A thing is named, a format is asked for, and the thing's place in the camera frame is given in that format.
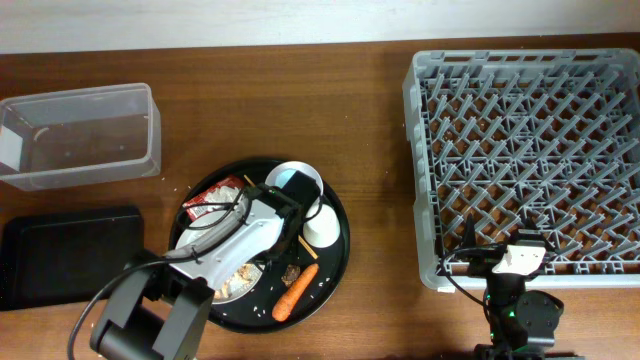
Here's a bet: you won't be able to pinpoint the light blue cup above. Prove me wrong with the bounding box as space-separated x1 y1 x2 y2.
275 169 296 188

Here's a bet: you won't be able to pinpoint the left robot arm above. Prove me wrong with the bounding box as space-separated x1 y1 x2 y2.
89 169 323 359

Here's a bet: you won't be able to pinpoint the white cup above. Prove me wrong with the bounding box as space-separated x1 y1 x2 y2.
302 200 341 248

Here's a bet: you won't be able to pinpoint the grey dishwasher rack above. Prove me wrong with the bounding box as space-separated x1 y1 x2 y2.
403 48 639 292

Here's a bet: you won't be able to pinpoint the clear plastic bin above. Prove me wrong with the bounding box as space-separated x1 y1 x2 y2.
1 83 162 191

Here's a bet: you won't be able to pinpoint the red snack wrapper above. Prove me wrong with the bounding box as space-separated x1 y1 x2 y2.
183 175 245 221

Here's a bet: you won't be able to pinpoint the white plate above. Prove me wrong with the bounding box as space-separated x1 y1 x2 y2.
176 230 264 305

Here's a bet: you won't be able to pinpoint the black rectangular tray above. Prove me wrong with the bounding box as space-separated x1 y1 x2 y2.
1 206 144 311

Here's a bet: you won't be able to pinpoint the small white bowl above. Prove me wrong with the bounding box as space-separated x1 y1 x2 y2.
264 161 324 202

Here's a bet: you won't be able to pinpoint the round black serving tray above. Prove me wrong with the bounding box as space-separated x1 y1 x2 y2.
169 158 351 334

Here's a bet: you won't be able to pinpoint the white tissue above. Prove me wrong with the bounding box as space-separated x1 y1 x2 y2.
204 186 243 207

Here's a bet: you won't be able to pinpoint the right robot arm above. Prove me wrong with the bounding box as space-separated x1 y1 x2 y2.
458 216 564 359

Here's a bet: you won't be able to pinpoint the orange carrot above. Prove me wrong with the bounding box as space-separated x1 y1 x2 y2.
272 264 319 322

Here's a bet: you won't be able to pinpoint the wooden chopstick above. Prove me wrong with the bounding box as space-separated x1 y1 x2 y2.
243 174 319 260

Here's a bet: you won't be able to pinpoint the rice and food scraps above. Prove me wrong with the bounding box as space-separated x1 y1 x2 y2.
213 263 262 304

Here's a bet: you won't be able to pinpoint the brown food chunk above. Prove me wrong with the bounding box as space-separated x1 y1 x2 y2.
281 264 301 288

